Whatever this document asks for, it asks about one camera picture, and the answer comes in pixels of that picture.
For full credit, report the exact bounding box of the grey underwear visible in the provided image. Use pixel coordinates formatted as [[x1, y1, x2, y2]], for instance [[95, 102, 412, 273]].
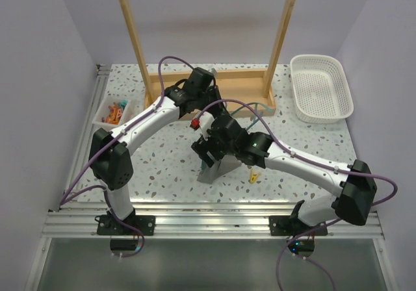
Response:
[[196, 155, 242, 184]]

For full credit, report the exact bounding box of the yellow clothespin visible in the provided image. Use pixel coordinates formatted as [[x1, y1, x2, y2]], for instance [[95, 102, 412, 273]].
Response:
[[249, 168, 262, 184]]

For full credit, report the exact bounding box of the teal clothes hanger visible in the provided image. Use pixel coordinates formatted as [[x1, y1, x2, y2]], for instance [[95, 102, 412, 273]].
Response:
[[200, 101, 272, 171]]

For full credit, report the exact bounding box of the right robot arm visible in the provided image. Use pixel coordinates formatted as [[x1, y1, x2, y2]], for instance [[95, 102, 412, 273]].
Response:
[[190, 112, 377, 234]]

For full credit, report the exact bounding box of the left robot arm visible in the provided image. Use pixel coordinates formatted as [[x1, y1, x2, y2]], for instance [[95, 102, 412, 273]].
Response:
[[88, 67, 220, 234]]

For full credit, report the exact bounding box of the wooden hanging rack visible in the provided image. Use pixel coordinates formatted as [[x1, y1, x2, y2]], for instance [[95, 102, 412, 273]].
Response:
[[112, 0, 303, 119]]

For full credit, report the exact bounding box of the pile of clothespins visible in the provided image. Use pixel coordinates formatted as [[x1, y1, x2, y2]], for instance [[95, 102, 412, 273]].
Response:
[[101, 101, 127, 125]]

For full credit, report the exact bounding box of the white plastic basket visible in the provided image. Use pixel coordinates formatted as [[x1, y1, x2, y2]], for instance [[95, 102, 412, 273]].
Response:
[[290, 54, 354, 124]]

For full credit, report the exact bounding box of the white clothespin box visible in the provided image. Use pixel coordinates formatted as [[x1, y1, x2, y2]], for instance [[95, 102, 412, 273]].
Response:
[[92, 95, 135, 131]]

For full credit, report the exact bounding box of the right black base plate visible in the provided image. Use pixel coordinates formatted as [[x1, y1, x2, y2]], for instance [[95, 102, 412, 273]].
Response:
[[268, 216, 328, 237]]

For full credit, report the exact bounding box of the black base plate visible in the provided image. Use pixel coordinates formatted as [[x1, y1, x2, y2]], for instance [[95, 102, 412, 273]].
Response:
[[94, 213, 156, 236], [268, 216, 328, 237]]

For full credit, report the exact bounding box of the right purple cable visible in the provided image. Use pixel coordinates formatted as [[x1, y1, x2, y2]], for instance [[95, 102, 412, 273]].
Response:
[[198, 99, 399, 291]]

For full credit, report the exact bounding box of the purple cable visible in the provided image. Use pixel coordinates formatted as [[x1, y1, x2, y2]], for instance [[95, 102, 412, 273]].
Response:
[[60, 56, 198, 207], [198, 99, 399, 291]]

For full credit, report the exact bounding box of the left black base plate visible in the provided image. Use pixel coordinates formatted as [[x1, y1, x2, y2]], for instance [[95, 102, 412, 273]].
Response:
[[94, 213, 156, 236]]

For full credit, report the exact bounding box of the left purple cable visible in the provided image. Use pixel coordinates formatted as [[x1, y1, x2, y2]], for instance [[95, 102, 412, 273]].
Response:
[[60, 56, 198, 207]]

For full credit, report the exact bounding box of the aluminium mounting rail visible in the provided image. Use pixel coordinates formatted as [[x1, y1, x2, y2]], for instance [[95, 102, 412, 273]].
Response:
[[42, 201, 387, 240]]

